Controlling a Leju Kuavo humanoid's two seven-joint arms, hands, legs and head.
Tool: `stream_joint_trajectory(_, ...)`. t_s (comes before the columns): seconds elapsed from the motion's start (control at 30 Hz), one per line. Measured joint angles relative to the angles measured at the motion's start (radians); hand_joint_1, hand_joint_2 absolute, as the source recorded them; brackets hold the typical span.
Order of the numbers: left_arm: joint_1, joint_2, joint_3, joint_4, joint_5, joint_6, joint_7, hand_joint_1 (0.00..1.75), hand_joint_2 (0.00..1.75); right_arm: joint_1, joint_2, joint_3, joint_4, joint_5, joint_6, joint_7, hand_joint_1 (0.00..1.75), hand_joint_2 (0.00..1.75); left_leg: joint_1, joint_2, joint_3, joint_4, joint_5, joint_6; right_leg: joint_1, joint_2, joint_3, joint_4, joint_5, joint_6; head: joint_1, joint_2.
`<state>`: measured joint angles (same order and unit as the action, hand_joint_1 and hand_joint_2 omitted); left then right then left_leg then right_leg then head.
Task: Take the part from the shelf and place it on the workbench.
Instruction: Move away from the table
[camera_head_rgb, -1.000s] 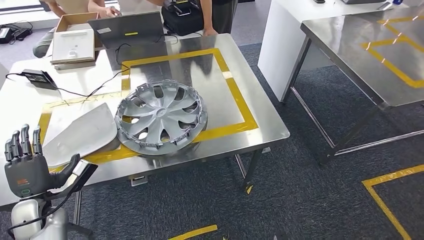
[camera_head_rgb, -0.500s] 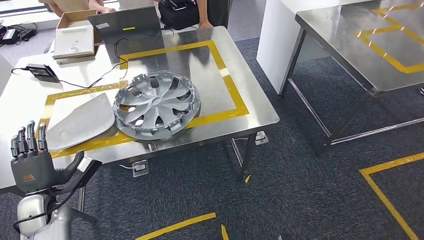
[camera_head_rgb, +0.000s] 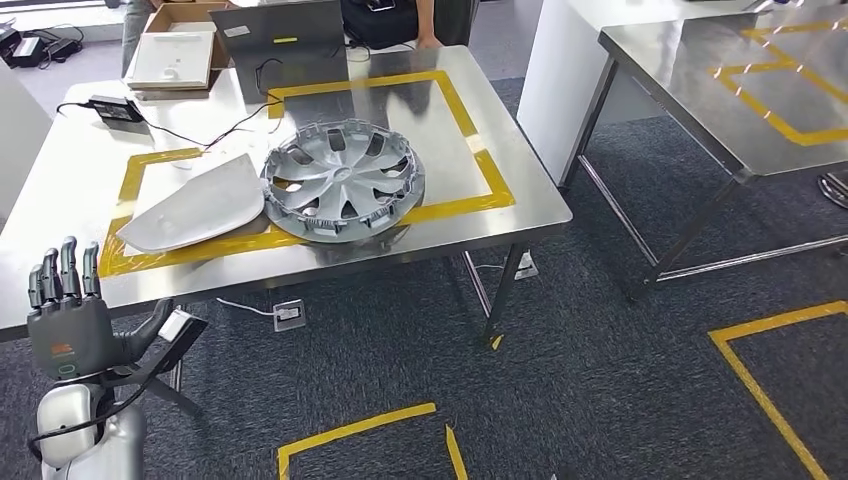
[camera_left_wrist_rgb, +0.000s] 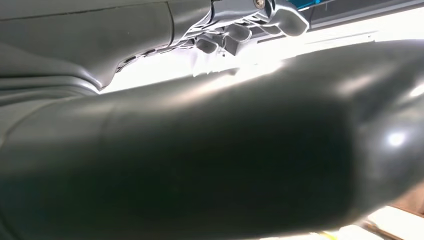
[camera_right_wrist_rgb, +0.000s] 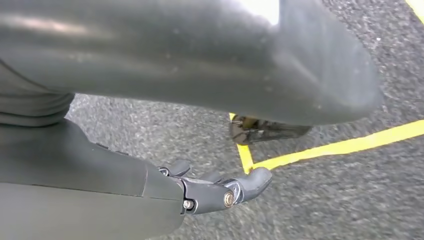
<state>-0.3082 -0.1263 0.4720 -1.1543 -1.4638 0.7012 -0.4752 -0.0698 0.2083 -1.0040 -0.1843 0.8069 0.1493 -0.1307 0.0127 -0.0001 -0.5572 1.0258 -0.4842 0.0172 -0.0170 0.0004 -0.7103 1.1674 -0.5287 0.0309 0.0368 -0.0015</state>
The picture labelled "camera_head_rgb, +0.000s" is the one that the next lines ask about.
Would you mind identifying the black power adapter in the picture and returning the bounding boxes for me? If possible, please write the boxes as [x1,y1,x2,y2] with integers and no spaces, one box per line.
[87,94,145,125]

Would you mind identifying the grey laptop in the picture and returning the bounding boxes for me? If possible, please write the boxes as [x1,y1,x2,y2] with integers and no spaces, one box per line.
[209,0,351,105]

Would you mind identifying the yellow floor tape square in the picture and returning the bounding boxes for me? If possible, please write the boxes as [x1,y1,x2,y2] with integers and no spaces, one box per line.
[276,402,470,480]
[707,299,848,480]

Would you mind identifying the person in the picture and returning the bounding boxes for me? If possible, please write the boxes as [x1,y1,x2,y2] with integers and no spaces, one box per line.
[341,0,482,51]

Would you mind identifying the grey floor socket box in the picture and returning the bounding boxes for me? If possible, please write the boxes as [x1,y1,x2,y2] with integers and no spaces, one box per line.
[272,299,308,333]

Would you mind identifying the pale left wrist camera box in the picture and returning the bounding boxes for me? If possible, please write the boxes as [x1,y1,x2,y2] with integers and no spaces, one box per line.
[157,309,209,362]

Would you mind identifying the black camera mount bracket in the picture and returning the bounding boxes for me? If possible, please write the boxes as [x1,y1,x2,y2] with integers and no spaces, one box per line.
[99,344,193,392]

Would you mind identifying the white desk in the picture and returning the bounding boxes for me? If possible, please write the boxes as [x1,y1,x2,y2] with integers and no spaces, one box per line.
[0,0,127,34]

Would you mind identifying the chrome stanchion base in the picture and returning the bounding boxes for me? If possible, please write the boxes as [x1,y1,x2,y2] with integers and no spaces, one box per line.
[818,170,848,211]

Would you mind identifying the white cabinet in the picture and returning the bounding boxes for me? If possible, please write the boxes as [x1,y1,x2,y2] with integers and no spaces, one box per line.
[516,0,757,188]

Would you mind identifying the yellow table tape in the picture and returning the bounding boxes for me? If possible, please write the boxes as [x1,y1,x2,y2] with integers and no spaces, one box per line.
[708,18,848,148]

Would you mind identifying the steel workbench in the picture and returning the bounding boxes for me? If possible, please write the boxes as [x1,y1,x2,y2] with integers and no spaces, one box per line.
[0,44,574,419]

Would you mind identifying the black electronics pile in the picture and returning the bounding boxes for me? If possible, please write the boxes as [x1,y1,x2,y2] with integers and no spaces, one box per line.
[0,23,84,71]

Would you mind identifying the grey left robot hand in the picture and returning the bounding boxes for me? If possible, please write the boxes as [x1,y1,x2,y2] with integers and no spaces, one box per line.
[26,236,175,382]

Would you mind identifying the black adapter cable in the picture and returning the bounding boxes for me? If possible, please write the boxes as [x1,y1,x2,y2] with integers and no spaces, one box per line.
[56,58,286,150]

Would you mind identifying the cardboard box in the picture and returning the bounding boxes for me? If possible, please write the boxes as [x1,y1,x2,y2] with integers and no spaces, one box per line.
[135,1,233,94]

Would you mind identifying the white curved panel part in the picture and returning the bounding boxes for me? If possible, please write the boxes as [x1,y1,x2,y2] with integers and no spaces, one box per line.
[115,153,266,256]

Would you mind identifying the white socket cable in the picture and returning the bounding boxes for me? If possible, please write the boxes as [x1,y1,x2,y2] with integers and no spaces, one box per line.
[215,296,276,319]

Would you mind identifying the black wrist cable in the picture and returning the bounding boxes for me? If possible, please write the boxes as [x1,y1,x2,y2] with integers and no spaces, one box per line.
[27,370,157,462]

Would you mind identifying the silver wheel cover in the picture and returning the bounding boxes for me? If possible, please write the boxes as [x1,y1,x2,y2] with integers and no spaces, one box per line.
[260,119,427,244]

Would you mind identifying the white panel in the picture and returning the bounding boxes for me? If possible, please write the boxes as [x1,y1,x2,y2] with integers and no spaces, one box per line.
[0,62,54,230]

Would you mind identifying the steel table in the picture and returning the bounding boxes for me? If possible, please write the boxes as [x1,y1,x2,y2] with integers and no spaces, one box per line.
[559,3,848,303]

